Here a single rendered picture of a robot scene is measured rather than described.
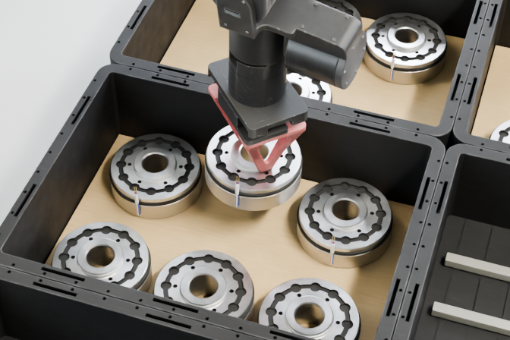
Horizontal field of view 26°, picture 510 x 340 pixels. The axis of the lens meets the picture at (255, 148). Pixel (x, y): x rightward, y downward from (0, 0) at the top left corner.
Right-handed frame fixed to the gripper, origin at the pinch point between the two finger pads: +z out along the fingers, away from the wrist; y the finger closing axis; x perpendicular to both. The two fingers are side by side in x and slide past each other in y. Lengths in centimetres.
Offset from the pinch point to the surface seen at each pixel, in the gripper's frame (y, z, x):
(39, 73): 46, 25, 11
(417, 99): 7.0, 10.0, -26.0
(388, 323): -25.0, -0.5, -1.3
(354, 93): 11.2, 10.2, -19.6
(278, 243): -5.5, 10.1, -0.4
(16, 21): 58, 25, 11
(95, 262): 0.1, 9.5, 18.7
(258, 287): -9.9, 10.0, 4.2
